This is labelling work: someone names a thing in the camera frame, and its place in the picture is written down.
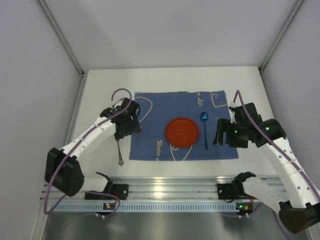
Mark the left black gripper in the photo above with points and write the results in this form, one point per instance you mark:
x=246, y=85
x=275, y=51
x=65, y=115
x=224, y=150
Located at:
x=128, y=128

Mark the aluminium mounting rail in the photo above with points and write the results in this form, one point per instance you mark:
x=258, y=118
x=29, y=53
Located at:
x=172, y=188

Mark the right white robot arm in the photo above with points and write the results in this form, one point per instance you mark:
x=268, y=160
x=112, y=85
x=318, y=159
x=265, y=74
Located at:
x=299, y=206

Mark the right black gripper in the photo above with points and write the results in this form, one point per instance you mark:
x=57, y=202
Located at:
x=227, y=134

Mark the red plate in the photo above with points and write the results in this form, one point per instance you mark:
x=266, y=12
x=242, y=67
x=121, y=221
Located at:
x=182, y=132

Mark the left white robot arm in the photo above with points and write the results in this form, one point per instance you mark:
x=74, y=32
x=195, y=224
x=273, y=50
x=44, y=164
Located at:
x=65, y=167

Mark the blue cloth placemat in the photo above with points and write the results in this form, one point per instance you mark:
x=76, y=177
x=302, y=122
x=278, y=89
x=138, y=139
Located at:
x=158, y=109

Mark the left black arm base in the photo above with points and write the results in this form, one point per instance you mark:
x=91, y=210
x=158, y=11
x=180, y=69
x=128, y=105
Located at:
x=119, y=190

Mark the blue metal spoon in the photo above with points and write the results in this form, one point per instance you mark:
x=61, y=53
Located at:
x=204, y=118

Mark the perforated cable duct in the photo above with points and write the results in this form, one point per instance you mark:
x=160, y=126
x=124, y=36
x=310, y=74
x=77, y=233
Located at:
x=157, y=207

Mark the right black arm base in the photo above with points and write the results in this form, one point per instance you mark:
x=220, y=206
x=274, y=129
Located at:
x=229, y=192

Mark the iridescent metal fork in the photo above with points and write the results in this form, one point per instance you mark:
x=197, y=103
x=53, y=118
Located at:
x=120, y=158

